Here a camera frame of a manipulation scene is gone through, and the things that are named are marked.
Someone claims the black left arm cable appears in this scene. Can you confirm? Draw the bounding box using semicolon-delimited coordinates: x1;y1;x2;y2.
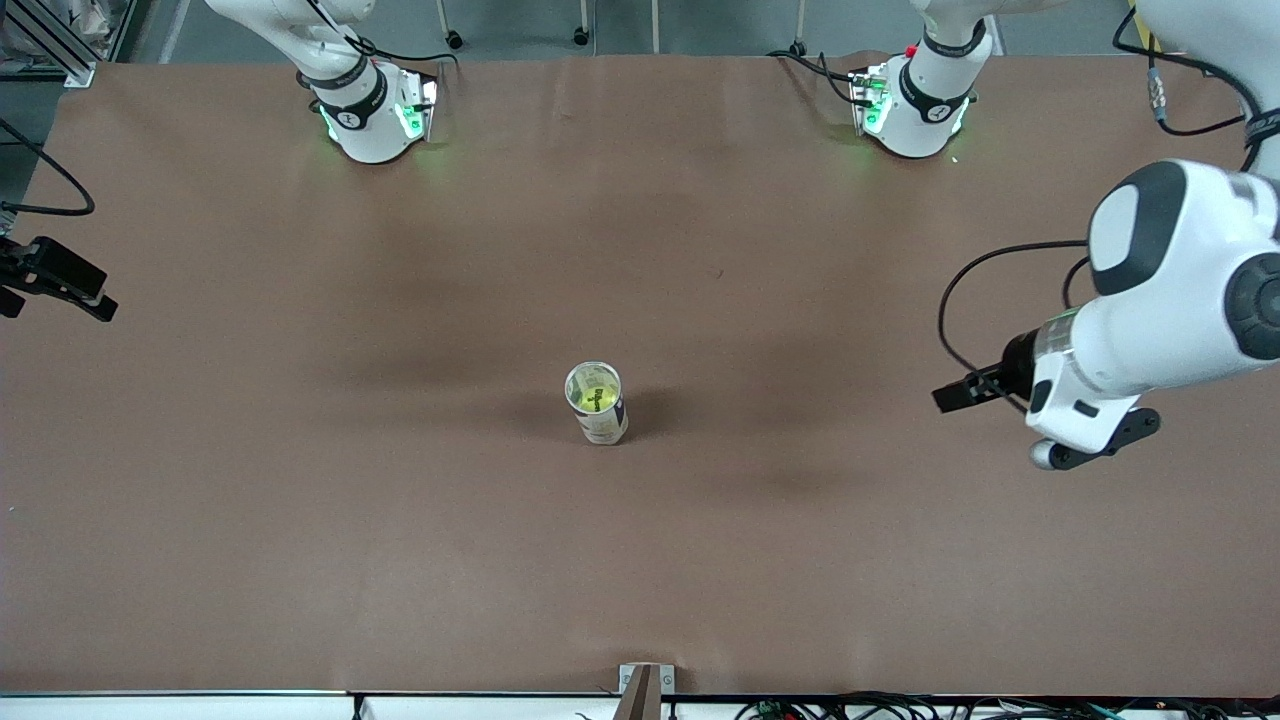
937;0;1266;393

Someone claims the metal bracket with wooden post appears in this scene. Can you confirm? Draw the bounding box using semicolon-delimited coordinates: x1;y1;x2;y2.
612;663;677;720

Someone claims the tangled black cable bundle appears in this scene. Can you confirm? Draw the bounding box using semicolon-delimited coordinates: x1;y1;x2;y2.
735;690;1280;720

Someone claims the clear tennis ball can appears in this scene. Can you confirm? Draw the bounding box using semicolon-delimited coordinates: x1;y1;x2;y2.
564;361;630;447

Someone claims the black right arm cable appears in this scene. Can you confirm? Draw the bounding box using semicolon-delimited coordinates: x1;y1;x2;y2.
0;118;97;217

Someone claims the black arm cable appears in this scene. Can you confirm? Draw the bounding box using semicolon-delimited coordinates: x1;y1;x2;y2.
0;118;97;217
937;0;1266;393

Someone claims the white table edge rail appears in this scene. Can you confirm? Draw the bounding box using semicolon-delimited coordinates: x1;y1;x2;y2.
0;690;621;720

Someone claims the aluminium frame profile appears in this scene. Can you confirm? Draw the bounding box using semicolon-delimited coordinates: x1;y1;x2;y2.
0;0;133;89

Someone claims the brown table cover sheet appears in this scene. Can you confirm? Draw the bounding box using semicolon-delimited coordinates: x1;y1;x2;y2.
0;50;1280;698

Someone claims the black base cable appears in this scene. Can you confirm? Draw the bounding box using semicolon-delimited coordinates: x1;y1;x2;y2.
296;0;461;111
768;48;871;106

